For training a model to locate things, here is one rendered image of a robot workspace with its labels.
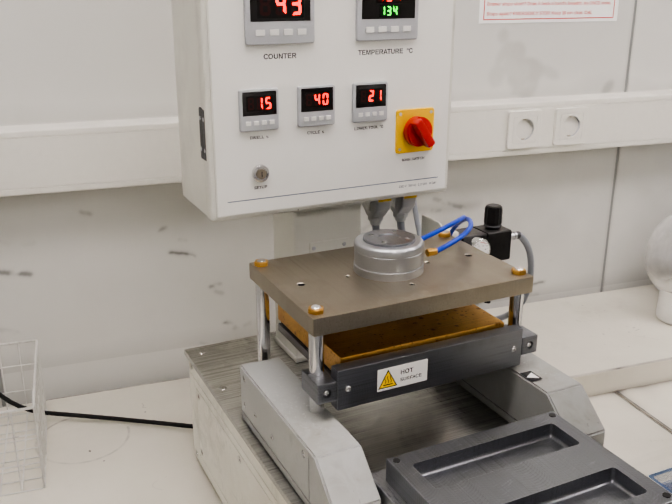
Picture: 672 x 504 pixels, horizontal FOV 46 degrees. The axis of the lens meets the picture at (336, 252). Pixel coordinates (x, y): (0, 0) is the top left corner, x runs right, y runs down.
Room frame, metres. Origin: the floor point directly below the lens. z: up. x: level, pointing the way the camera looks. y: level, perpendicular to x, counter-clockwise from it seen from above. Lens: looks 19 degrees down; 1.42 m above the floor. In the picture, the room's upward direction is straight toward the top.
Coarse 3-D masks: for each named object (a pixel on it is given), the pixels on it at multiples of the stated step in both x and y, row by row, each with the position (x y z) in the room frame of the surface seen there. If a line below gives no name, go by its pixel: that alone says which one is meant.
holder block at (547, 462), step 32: (544, 416) 0.72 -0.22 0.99; (448, 448) 0.66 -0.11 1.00; (480, 448) 0.67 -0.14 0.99; (512, 448) 0.68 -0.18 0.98; (544, 448) 0.68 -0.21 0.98; (576, 448) 0.66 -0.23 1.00; (416, 480) 0.61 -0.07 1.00; (448, 480) 0.63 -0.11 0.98; (480, 480) 0.61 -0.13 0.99; (512, 480) 0.61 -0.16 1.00; (544, 480) 0.61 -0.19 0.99; (576, 480) 0.61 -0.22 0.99; (608, 480) 0.63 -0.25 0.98; (640, 480) 0.61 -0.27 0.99
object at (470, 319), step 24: (456, 312) 0.84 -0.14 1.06; (480, 312) 0.84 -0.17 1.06; (288, 336) 0.85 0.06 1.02; (336, 336) 0.77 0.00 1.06; (360, 336) 0.77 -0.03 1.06; (384, 336) 0.77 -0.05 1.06; (408, 336) 0.77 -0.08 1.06; (432, 336) 0.77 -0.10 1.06; (456, 336) 0.78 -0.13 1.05; (336, 360) 0.73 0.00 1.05
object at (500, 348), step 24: (480, 336) 0.78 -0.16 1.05; (504, 336) 0.79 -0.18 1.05; (528, 336) 0.81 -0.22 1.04; (360, 360) 0.73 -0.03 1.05; (384, 360) 0.73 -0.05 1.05; (408, 360) 0.74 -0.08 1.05; (432, 360) 0.75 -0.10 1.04; (456, 360) 0.76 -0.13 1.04; (480, 360) 0.78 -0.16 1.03; (504, 360) 0.79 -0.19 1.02; (312, 384) 0.70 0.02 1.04; (336, 384) 0.70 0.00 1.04; (360, 384) 0.71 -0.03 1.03; (384, 384) 0.72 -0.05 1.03; (408, 384) 0.74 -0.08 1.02; (432, 384) 0.75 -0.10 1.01; (336, 408) 0.70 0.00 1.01
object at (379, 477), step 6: (372, 474) 0.65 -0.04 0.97; (378, 474) 0.65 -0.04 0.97; (384, 474) 0.65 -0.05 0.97; (378, 480) 0.64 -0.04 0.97; (384, 480) 0.64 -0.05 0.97; (378, 486) 0.63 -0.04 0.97; (384, 486) 0.63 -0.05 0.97; (390, 486) 0.63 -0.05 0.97; (378, 492) 0.63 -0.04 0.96; (384, 492) 0.62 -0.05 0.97; (390, 492) 0.62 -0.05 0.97; (396, 492) 0.62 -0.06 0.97; (384, 498) 0.62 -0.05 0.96; (390, 498) 0.61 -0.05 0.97; (396, 498) 0.61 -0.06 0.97
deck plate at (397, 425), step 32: (192, 352) 0.99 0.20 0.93; (224, 352) 0.99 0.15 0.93; (256, 352) 0.99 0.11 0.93; (224, 384) 0.90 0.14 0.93; (448, 384) 0.90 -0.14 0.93; (352, 416) 0.83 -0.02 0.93; (384, 416) 0.83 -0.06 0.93; (416, 416) 0.83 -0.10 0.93; (448, 416) 0.83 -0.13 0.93; (480, 416) 0.83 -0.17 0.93; (256, 448) 0.76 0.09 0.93; (384, 448) 0.76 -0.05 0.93; (416, 448) 0.76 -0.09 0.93
